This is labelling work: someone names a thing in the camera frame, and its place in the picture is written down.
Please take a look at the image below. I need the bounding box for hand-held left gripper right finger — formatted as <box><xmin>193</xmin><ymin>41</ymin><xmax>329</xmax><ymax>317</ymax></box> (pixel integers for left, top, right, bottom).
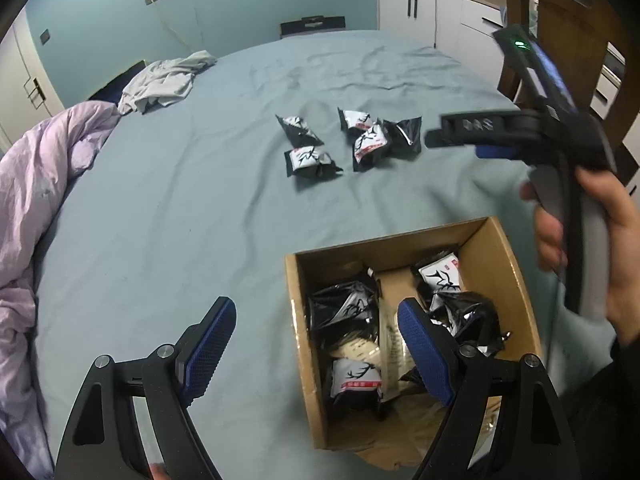
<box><xmin>397</xmin><ymin>296</ymin><xmax>584</xmax><ymax>480</ymax></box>

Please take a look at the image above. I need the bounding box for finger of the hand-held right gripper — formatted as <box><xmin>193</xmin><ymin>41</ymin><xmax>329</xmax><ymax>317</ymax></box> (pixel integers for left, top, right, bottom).
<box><xmin>425</xmin><ymin>111</ymin><xmax>527</xmax><ymax>149</ymax></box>
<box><xmin>475</xmin><ymin>145</ymin><xmax>523</xmax><ymax>160</ymax></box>

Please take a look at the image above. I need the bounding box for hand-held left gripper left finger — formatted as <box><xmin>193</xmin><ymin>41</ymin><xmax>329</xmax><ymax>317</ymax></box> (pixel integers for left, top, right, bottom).
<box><xmin>54</xmin><ymin>296</ymin><xmax>237</xmax><ymax>480</ymax></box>

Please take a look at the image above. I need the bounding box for kraft paper packet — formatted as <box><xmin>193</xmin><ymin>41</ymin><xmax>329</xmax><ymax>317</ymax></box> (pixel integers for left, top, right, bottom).
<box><xmin>375</xmin><ymin>280</ymin><xmax>416</xmax><ymax>403</ymax></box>

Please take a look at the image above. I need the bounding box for black white snack packet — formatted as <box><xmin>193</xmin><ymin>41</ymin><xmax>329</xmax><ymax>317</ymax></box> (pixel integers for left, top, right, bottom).
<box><xmin>275</xmin><ymin>114</ymin><xmax>325</xmax><ymax>148</ymax></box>
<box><xmin>427</xmin><ymin>290</ymin><xmax>511</xmax><ymax>357</ymax></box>
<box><xmin>382</xmin><ymin>116</ymin><xmax>424</xmax><ymax>160</ymax></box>
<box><xmin>411</xmin><ymin>252</ymin><xmax>464</xmax><ymax>306</ymax></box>
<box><xmin>351</xmin><ymin>124</ymin><xmax>392</xmax><ymax>172</ymax></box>
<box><xmin>284</xmin><ymin>146</ymin><xmax>345</xmax><ymax>179</ymax></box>
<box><xmin>337</xmin><ymin>107</ymin><xmax>383</xmax><ymax>136</ymax></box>
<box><xmin>327</xmin><ymin>357</ymin><xmax>385</xmax><ymax>409</ymax></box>

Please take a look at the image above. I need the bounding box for cream paper packet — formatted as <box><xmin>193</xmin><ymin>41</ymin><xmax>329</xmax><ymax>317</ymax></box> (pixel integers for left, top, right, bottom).
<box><xmin>330</xmin><ymin>337</ymin><xmax>381</xmax><ymax>364</ymax></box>

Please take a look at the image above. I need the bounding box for large black foil bag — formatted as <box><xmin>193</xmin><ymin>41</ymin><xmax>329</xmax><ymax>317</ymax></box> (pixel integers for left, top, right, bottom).
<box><xmin>306</xmin><ymin>280</ymin><xmax>381</xmax><ymax>347</ymax></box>

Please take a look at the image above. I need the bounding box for brown cardboard box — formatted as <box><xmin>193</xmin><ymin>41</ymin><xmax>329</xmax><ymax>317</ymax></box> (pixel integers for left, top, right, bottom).
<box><xmin>284</xmin><ymin>216</ymin><xmax>545</xmax><ymax>471</ymax></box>

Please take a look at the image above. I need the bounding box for person's right forearm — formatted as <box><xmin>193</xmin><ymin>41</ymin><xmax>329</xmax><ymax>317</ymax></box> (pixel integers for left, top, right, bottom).
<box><xmin>560</xmin><ymin>332</ymin><xmax>640</xmax><ymax>480</ymax></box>

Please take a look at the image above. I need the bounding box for person's right hand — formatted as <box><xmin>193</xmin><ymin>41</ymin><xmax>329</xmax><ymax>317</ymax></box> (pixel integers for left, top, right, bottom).
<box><xmin>519</xmin><ymin>165</ymin><xmax>640</xmax><ymax>349</ymax></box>

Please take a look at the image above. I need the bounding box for white sideboard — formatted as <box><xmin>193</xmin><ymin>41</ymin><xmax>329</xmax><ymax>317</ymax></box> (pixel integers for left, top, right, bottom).
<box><xmin>377</xmin><ymin>0</ymin><xmax>507</xmax><ymax>79</ymax></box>

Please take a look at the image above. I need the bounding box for brown wooden chair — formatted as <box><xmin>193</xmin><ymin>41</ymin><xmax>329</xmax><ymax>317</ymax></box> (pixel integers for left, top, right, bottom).
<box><xmin>497</xmin><ymin>0</ymin><xmax>640</xmax><ymax>171</ymax></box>

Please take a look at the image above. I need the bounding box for bed with grey-blue sheet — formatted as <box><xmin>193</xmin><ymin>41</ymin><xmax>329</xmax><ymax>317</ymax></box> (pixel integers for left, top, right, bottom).
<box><xmin>32</xmin><ymin>27</ymin><xmax>616</xmax><ymax>480</ymax></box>

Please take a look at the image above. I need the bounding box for black box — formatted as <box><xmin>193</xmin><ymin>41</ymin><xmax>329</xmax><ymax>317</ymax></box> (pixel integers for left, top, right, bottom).
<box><xmin>280</xmin><ymin>15</ymin><xmax>347</xmax><ymax>40</ymax></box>

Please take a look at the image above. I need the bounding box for purple duvet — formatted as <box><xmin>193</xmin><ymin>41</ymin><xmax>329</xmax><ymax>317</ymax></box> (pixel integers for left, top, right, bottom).
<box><xmin>0</xmin><ymin>101</ymin><xmax>124</xmax><ymax>480</ymax></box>

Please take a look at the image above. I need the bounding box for grey crumpled cloth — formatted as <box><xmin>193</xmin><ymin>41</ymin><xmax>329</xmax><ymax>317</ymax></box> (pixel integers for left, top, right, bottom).
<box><xmin>117</xmin><ymin>50</ymin><xmax>219</xmax><ymax>115</ymax></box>

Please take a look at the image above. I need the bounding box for dark bed headboard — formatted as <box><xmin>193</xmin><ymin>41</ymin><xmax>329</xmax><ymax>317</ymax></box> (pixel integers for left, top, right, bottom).
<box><xmin>87</xmin><ymin>60</ymin><xmax>149</xmax><ymax>104</ymax></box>

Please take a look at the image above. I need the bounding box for white wardrobe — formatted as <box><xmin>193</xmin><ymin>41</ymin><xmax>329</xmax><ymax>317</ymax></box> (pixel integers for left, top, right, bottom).
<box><xmin>0</xmin><ymin>10</ymin><xmax>67</xmax><ymax>153</ymax></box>

